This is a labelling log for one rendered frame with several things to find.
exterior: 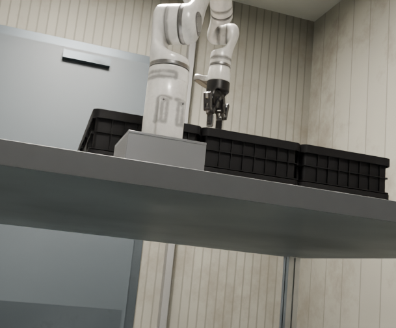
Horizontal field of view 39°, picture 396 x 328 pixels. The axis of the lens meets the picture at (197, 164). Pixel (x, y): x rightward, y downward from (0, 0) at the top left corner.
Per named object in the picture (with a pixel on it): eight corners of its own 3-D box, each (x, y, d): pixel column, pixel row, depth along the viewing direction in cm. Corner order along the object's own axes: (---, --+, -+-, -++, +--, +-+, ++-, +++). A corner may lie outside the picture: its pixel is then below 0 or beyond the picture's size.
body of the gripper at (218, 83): (223, 75, 174) (220, 103, 172) (235, 84, 181) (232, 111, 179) (202, 77, 178) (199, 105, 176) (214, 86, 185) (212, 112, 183)
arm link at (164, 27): (150, -3, 125) (141, 68, 122) (190, -5, 123) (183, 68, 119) (162, 15, 134) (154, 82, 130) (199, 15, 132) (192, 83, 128)
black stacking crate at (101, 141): (198, 168, 149) (202, 128, 151) (88, 151, 141) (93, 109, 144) (165, 187, 187) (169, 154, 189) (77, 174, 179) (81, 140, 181)
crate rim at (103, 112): (202, 134, 151) (203, 125, 151) (92, 116, 143) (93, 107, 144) (168, 159, 189) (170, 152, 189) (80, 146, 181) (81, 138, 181)
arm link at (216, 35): (209, 34, 188) (206, 1, 177) (235, 34, 187) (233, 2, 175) (206, 48, 184) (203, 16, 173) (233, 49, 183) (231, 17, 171)
